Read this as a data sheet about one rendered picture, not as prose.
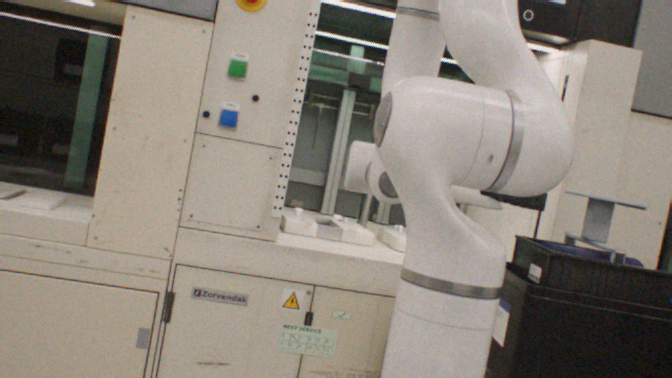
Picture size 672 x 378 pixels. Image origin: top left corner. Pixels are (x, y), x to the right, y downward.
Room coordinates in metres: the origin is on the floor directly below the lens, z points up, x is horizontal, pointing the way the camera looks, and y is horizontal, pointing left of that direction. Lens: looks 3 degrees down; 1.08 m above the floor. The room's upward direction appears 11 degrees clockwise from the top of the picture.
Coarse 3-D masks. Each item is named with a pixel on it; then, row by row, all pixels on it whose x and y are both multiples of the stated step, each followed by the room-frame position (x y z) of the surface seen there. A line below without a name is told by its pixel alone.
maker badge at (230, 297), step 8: (192, 288) 1.54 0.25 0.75; (200, 288) 1.55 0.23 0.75; (208, 288) 1.55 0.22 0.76; (192, 296) 1.54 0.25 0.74; (200, 296) 1.55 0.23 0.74; (208, 296) 1.55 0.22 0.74; (216, 296) 1.55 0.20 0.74; (224, 296) 1.56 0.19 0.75; (232, 296) 1.56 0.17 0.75; (240, 296) 1.56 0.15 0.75; (248, 296) 1.56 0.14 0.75; (240, 304) 1.56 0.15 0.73
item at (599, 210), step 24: (576, 192) 1.32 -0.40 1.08; (600, 216) 1.30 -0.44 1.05; (528, 240) 1.34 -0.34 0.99; (600, 240) 1.30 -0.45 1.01; (528, 264) 1.31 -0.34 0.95; (552, 264) 1.21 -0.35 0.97; (576, 264) 1.21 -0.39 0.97; (600, 264) 1.20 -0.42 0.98; (624, 264) 1.21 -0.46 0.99; (576, 288) 1.21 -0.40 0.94; (600, 288) 1.21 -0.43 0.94; (624, 288) 1.21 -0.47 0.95; (648, 288) 1.21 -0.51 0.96
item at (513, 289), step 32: (512, 288) 1.25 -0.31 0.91; (544, 288) 1.17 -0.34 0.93; (512, 320) 1.22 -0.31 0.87; (544, 320) 1.17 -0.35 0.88; (576, 320) 1.18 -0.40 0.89; (608, 320) 1.18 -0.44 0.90; (640, 320) 1.18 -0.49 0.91; (512, 352) 1.19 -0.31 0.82; (544, 352) 1.18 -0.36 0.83; (576, 352) 1.18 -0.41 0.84; (608, 352) 1.18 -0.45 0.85; (640, 352) 1.18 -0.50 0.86
